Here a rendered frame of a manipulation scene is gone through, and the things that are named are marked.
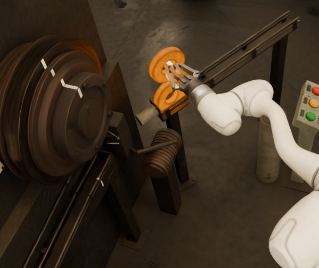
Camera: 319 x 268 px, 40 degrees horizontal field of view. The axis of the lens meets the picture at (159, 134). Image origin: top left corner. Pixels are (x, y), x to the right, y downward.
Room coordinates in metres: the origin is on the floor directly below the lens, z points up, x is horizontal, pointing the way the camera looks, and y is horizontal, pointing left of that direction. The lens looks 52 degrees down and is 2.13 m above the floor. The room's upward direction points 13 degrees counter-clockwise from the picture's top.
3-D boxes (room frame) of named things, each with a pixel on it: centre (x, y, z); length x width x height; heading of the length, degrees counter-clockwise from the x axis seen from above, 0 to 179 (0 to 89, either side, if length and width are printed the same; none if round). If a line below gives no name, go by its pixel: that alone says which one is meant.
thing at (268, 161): (1.21, -0.53, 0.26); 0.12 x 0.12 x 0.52
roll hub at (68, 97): (0.92, 0.21, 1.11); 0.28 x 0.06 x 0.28; 148
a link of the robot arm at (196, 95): (1.07, -0.18, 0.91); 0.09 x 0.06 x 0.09; 113
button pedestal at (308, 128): (1.16, -0.69, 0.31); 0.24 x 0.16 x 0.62; 148
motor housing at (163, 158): (1.18, 0.01, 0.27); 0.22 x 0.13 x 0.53; 148
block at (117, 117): (1.18, 0.18, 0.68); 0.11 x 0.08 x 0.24; 58
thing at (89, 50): (0.97, 0.29, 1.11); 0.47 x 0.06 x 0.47; 148
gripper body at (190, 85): (1.14, -0.16, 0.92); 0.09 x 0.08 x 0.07; 23
